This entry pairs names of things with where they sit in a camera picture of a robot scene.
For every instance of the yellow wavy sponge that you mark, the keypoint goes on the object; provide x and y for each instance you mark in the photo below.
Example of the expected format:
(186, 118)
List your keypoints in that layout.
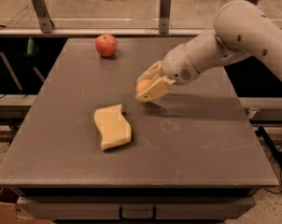
(114, 128)

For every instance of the orange fruit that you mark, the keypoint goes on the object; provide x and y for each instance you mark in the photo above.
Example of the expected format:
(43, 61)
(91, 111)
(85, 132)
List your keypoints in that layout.
(141, 85)

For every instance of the cardboard box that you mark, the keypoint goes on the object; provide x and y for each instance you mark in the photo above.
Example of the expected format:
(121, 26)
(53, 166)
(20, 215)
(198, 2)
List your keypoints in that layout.
(10, 213)

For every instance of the middle metal bracket post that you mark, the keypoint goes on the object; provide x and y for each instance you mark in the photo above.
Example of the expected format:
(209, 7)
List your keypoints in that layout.
(164, 16)

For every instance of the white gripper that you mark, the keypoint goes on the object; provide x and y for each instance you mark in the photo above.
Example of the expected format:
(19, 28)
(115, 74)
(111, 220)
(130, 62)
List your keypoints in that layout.
(179, 64)

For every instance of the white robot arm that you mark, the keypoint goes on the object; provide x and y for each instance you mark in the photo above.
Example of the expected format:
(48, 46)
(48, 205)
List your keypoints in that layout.
(240, 29)

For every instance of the grey drawer with handle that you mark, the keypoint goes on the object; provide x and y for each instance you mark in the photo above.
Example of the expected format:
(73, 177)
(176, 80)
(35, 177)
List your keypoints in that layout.
(136, 208)

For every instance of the left metal bracket post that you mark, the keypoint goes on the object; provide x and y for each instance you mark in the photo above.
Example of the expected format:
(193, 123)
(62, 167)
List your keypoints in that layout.
(41, 11)

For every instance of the clear acrylic barrier panel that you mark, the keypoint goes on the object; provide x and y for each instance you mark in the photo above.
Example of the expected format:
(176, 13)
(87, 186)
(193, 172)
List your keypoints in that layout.
(111, 13)

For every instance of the red apple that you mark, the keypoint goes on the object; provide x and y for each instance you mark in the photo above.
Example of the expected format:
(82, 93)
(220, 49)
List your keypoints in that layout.
(106, 45)

